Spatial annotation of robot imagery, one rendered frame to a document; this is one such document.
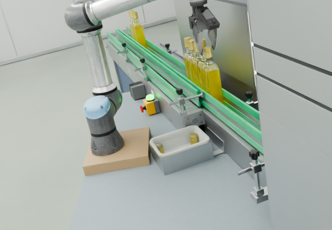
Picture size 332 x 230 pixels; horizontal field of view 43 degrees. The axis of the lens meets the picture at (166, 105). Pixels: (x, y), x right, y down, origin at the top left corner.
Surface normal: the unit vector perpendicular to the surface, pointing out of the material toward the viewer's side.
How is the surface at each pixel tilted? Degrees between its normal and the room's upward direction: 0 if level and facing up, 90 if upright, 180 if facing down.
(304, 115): 90
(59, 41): 90
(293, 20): 90
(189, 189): 0
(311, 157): 90
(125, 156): 1
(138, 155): 1
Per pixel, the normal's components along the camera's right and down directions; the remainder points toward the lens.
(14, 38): 0.32, 0.32
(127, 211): -0.18, -0.90
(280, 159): -0.93, 0.29
